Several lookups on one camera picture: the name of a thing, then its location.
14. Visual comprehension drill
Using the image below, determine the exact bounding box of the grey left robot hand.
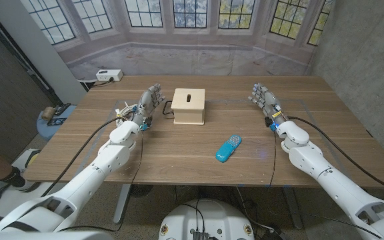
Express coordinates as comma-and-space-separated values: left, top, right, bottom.
131, 83, 166, 129

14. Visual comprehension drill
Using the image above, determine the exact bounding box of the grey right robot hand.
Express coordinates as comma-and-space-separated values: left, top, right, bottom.
247, 83, 285, 123

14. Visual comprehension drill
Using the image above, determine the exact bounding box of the wooden drawer with black handle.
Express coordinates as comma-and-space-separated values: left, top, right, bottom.
162, 99, 175, 116

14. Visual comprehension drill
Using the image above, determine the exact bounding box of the wooden box with slot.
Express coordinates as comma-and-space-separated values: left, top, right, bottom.
171, 87, 206, 126

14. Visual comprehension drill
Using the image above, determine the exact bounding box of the white power strip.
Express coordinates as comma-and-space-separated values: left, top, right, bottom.
95, 69, 125, 83

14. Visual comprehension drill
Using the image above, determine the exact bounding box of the turquoise remote control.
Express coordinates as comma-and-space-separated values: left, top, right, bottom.
215, 134, 243, 163

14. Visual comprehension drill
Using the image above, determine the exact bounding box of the printed window backdrop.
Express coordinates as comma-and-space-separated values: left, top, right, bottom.
20, 0, 335, 81

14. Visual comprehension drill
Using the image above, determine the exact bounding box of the black remote control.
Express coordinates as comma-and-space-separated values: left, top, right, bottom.
54, 103, 72, 117

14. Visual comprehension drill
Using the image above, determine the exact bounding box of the black floor fan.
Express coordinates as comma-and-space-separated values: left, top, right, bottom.
129, 184, 155, 198

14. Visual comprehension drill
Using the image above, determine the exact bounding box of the brown twine roll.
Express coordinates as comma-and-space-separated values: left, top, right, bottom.
41, 106, 57, 121

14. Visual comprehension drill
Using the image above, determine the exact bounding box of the grey table leg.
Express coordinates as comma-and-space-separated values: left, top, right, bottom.
113, 184, 132, 224
282, 187, 303, 231

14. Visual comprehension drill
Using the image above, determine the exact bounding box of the round blue stool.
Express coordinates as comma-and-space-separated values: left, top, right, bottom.
36, 105, 78, 141

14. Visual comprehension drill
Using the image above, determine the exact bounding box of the yellow and black foot pedal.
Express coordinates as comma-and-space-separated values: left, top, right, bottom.
24, 148, 42, 169

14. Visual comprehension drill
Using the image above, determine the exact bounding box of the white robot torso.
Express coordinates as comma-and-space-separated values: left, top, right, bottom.
158, 199, 255, 240

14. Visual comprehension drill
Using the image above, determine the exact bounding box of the white floor platform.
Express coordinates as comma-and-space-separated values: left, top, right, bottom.
0, 148, 56, 221

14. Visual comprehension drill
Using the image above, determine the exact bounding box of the coiled white USB cable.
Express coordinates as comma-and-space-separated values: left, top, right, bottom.
115, 103, 139, 127

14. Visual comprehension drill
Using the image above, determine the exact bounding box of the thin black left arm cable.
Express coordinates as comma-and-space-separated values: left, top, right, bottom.
58, 128, 145, 233

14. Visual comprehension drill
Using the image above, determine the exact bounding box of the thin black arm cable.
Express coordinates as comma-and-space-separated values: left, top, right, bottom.
58, 128, 145, 233
268, 130, 278, 188

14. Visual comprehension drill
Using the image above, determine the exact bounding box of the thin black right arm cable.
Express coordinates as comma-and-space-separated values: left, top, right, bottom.
268, 130, 278, 188

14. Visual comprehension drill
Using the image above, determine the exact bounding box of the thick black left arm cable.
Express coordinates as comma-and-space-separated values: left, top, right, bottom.
40, 116, 123, 197

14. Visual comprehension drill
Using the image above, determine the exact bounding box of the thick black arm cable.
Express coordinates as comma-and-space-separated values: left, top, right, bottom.
287, 115, 384, 195
40, 116, 123, 197

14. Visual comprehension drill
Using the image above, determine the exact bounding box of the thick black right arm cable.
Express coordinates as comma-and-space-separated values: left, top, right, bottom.
287, 115, 384, 195

